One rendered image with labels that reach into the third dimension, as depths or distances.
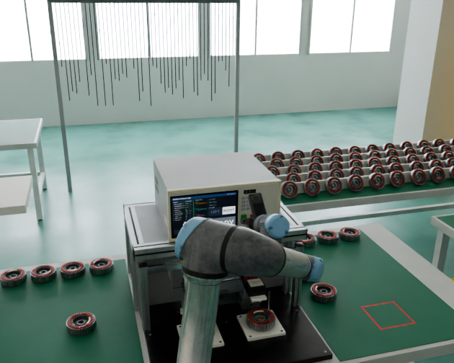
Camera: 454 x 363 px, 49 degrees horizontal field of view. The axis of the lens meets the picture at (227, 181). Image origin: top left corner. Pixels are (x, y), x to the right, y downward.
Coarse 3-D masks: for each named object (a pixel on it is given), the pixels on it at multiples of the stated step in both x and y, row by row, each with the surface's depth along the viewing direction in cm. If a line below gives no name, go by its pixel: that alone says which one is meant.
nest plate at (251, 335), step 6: (240, 318) 199; (276, 318) 199; (240, 324) 196; (246, 324) 195; (276, 324) 195; (246, 330) 192; (252, 330) 192; (270, 330) 192; (276, 330) 192; (282, 330) 192; (246, 336) 189; (252, 336) 188; (258, 336) 188; (264, 336) 189; (270, 336) 190
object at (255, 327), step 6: (252, 312) 196; (258, 312) 197; (264, 312) 197; (270, 312) 197; (246, 318) 194; (252, 318) 193; (258, 318) 194; (264, 318) 194; (270, 318) 193; (252, 324) 191; (258, 324) 190; (264, 324) 190; (270, 324) 190; (258, 330) 190; (264, 330) 190
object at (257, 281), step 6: (246, 282) 198; (252, 282) 198; (258, 282) 198; (246, 288) 198; (252, 288) 194; (258, 288) 195; (264, 288) 196; (252, 294) 195; (258, 294) 196; (264, 294) 197; (252, 300) 194; (258, 300) 194
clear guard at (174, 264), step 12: (168, 264) 182; (180, 264) 182; (180, 276) 175; (228, 276) 175; (240, 276) 175; (180, 288) 168; (228, 288) 171; (240, 288) 172; (180, 300) 166; (228, 300) 170; (240, 300) 170
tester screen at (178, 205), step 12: (180, 204) 183; (192, 204) 184; (204, 204) 185; (216, 204) 187; (228, 204) 188; (180, 216) 185; (192, 216) 186; (204, 216) 187; (216, 216) 189; (228, 216) 190; (180, 228) 186
